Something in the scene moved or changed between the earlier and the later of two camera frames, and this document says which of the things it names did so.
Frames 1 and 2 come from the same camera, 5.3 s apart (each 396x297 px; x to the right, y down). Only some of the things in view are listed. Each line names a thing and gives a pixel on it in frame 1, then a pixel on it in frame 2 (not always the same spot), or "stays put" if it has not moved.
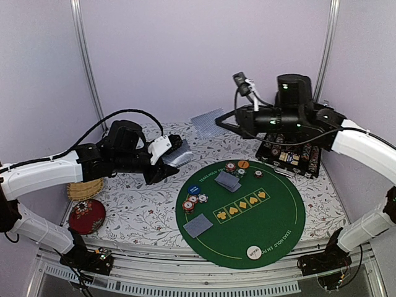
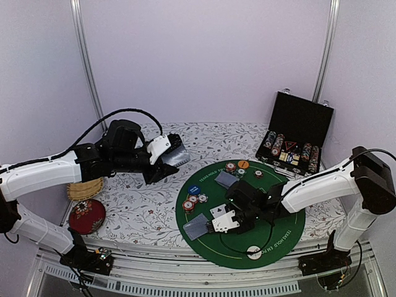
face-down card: [227, 179] stays put
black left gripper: [159, 173] stays put
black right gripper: [247, 127] -> [246, 229]
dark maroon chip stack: [258, 174] stays put
